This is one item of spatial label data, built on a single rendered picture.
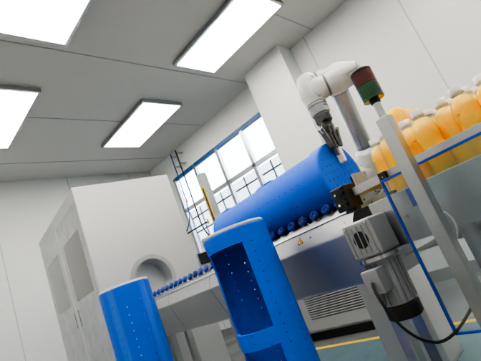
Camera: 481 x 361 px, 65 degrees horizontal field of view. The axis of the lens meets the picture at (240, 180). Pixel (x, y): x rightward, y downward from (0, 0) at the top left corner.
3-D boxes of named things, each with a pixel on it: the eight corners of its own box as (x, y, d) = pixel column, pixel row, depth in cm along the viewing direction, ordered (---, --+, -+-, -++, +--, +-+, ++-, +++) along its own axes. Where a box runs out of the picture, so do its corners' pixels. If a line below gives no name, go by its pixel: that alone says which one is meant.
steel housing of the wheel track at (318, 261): (188, 326, 314) (175, 286, 322) (426, 258, 157) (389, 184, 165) (157, 340, 296) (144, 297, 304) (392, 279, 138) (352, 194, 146)
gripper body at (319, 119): (321, 110, 167) (330, 129, 164) (333, 110, 172) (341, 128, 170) (310, 119, 172) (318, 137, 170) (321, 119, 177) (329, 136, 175)
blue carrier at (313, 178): (259, 244, 237) (237, 204, 241) (372, 190, 173) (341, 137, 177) (227, 263, 218) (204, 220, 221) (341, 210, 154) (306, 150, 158)
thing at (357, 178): (373, 199, 161) (361, 172, 164) (378, 197, 160) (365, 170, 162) (360, 203, 155) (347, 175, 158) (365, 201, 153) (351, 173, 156)
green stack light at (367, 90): (371, 105, 116) (364, 92, 117) (389, 94, 111) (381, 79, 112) (359, 105, 112) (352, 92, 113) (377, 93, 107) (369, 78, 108)
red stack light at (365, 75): (363, 92, 117) (358, 81, 118) (381, 79, 112) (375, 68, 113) (352, 91, 113) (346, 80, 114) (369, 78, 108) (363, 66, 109)
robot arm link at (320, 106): (329, 99, 173) (335, 109, 172) (316, 109, 180) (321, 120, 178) (317, 98, 167) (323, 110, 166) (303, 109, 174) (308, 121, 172)
